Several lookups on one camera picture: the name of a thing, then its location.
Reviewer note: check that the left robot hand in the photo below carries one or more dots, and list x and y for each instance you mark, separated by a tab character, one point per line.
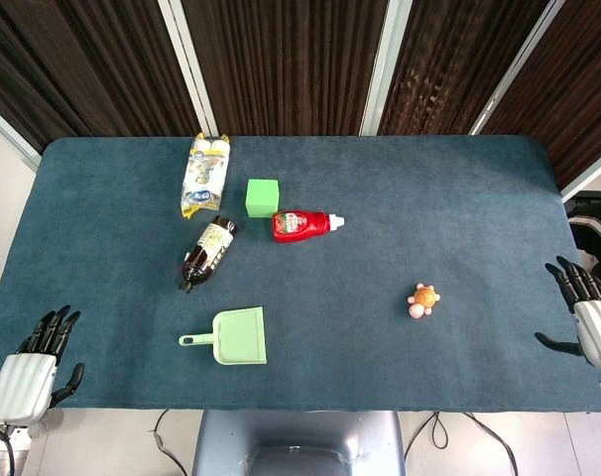
20	384

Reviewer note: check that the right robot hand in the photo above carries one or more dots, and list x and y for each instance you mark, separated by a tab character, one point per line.
595	322

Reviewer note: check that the small orange turtle toy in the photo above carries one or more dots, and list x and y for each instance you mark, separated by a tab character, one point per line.
422	300

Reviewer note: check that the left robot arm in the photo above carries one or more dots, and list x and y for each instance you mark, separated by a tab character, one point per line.
3	446

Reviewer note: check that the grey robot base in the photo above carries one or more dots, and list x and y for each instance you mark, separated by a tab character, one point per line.
298	443

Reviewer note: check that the black chair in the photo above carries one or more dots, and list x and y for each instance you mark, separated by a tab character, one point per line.
595	233

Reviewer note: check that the light green dustpan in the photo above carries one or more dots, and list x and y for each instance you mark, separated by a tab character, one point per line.
236	336

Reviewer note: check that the dark brown drink bottle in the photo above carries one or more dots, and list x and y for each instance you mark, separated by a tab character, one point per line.
207	253

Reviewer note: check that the dark folding screen panel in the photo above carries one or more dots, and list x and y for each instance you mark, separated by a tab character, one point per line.
563	89
72	74
454	64
285	64

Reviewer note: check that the yellow white snack package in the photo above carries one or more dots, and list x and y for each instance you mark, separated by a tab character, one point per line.
205	176

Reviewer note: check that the blue table cloth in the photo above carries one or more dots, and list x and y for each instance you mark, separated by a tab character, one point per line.
300	297

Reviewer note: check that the green cube block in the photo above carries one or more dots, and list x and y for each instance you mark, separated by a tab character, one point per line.
262	198

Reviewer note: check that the red ketchup bottle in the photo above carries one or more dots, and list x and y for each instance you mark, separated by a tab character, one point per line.
300	226

